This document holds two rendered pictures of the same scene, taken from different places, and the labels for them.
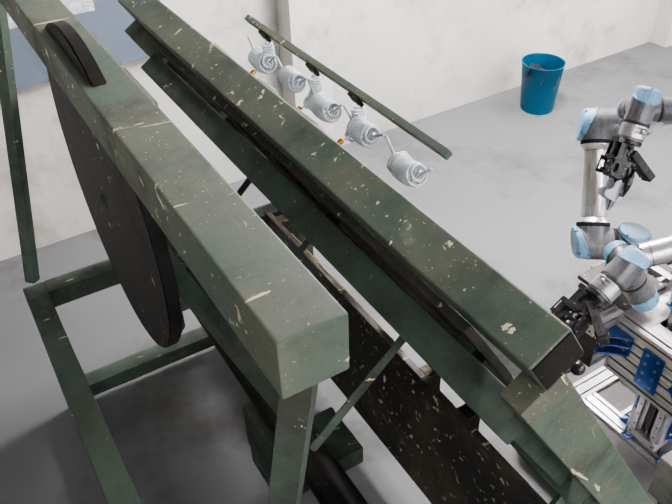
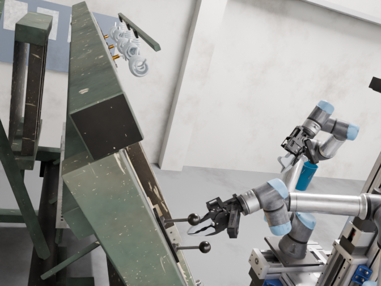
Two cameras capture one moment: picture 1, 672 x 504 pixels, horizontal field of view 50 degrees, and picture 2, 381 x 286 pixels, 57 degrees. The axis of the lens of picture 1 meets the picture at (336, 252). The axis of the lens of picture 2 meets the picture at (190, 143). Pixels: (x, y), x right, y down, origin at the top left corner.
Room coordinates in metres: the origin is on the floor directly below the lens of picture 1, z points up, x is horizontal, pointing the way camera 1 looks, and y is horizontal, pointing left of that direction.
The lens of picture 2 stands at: (0.31, -0.58, 2.10)
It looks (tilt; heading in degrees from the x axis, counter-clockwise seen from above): 21 degrees down; 7
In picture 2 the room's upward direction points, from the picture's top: 15 degrees clockwise
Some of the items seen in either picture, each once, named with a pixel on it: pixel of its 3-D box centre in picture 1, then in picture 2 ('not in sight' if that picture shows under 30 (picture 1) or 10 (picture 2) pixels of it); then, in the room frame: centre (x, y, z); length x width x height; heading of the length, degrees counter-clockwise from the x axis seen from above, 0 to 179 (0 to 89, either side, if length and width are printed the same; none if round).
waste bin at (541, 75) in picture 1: (538, 83); (301, 173); (5.41, -1.69, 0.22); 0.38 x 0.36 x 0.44; 121
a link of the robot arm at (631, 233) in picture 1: (630, 244); (301, 223); (2.02, -1.05, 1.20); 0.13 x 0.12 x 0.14; 82
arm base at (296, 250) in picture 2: not in sight; (295, 242); (2.02, -1.05, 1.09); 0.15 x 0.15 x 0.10
